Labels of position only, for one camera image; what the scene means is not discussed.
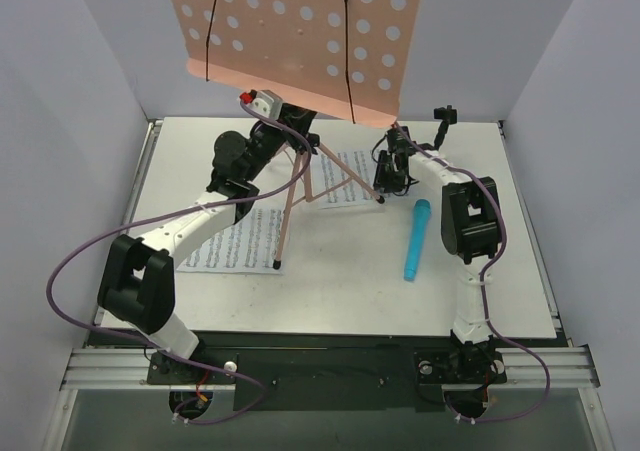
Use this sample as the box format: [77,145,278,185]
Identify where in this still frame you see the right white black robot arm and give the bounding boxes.
[374,123,506,345]

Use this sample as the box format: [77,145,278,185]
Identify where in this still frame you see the sheet music page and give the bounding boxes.
[311,149,376,209]
[177,207,283,275]

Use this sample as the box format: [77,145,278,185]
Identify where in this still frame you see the black microphone stand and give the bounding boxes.
[433,105,458,151]

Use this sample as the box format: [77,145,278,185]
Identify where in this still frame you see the blue toy microphone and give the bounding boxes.
[403,199,432,282]

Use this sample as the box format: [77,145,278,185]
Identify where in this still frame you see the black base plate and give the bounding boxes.
[147,331,507,412]

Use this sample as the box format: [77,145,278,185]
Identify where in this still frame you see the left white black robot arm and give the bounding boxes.
[97,104,317,359]

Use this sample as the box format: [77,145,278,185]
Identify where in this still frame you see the pink perforated music stand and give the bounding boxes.
[162,0,429,271]

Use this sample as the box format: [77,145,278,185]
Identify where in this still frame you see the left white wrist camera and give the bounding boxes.
[239,90,284,120]

